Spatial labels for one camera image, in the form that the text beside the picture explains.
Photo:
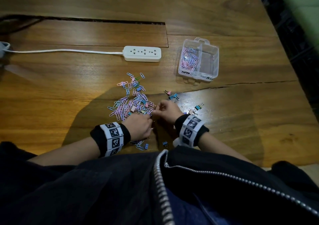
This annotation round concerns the scatter of small binder clips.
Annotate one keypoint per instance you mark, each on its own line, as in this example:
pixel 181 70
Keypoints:
pixel 173 96

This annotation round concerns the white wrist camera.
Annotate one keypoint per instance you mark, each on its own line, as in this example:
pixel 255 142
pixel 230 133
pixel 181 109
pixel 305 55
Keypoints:
pixel 177 142

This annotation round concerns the grey power adapter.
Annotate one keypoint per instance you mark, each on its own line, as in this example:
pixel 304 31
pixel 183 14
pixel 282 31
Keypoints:
pixel 3 48

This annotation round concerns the person's left forearm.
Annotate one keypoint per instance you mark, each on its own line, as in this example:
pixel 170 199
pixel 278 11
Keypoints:
pixel 69 152

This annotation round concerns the clear plastic compartment box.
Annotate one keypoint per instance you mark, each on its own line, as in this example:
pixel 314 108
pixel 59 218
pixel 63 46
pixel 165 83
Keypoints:
pixel 209 60

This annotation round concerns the person's right forearm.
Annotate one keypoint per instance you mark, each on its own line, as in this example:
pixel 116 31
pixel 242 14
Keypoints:
pixel 219 145

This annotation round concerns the black zip jacket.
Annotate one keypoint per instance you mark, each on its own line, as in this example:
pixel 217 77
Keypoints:
pixel 74 190

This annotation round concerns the white power strip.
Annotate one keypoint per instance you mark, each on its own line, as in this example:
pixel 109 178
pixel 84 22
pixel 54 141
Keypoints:
pixel 142 53

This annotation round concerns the pile of pastel paper clips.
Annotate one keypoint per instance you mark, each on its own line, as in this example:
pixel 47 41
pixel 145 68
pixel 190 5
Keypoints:
pixel 190 60
pixel 124 105

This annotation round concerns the person's left hand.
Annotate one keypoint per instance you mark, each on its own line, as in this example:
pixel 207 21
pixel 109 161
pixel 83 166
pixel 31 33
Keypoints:
pixel 138 127

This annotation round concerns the person's right hand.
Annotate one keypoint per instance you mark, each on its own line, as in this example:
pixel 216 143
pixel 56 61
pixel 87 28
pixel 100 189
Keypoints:
pixel 169 111

